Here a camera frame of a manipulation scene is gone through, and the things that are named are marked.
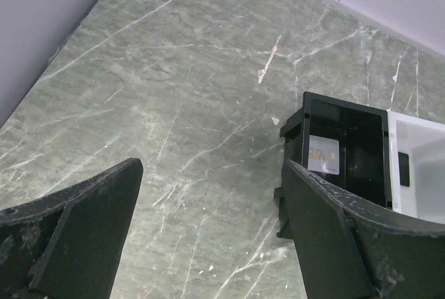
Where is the white card in bin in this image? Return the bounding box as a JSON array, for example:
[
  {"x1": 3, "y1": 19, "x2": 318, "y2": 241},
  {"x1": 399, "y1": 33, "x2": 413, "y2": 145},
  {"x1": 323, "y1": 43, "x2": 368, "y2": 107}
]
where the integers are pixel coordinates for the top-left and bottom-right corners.
[{"x1": 308, "y1": 135, "x2": 340, "y2": 175}]

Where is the black left tray bin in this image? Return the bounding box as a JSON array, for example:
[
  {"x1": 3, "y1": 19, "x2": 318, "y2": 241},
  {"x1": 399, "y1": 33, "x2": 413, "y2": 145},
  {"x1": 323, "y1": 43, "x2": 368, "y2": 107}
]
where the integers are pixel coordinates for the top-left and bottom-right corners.
[{"x1": 274, "y1": 91, "x2": 394, "y2": 240}]

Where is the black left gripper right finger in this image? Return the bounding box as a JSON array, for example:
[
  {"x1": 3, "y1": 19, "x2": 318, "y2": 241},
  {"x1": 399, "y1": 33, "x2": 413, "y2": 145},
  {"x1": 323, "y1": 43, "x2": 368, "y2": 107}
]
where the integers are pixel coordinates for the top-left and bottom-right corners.
[{"x1": 282, "y1": 160, "x2": 444, "y2": 298}]

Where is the white middle tray bin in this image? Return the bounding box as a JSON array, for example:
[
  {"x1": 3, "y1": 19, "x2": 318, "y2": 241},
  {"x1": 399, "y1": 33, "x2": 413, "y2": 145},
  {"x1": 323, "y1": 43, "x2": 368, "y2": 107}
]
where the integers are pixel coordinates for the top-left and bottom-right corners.
[{"x1": 388, "y1": 111, "x2": 445, "y2": 224}]

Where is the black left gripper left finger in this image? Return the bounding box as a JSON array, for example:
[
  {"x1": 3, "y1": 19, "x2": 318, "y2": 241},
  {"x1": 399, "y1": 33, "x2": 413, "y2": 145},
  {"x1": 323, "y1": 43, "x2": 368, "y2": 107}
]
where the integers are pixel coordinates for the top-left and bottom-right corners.
[{"x1": 1, "y1": 158, "x2": 143, "y2": 298}]

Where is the black card in bin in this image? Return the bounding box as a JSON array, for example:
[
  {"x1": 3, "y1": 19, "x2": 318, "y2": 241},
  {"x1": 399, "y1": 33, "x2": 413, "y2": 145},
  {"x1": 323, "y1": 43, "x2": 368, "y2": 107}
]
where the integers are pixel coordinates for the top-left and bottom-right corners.
[{"x1": 398, "y1": 152, "x2": 410, "y2": 187}]

